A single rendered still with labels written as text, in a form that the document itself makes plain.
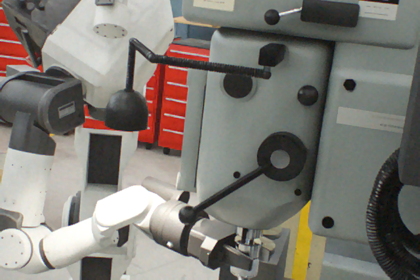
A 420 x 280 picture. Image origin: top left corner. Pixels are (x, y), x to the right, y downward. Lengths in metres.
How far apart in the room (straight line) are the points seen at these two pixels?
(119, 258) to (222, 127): 0.92
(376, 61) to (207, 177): 0.31
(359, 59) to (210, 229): 0.42
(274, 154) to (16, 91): 0.61
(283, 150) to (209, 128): 0.13
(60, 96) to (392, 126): 0.66
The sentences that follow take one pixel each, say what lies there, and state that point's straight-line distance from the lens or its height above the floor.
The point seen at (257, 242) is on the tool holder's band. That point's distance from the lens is 1.18.
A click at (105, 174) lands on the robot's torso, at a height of 1.14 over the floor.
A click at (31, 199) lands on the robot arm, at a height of 1.24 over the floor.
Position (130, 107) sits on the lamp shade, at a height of 1.48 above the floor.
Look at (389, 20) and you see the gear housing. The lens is 0.97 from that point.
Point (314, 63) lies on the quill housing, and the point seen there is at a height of 1.59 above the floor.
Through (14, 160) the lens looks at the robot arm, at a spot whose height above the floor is 1.31.
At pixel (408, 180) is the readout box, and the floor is 1.52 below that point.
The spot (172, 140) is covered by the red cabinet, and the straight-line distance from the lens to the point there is 6.02.
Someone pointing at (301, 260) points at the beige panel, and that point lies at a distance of 3.06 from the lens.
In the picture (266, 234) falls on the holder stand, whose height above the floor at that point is 1.14.
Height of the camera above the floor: 1.72
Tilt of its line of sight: 14 degrees down
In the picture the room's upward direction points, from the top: 6 degrees clockwise
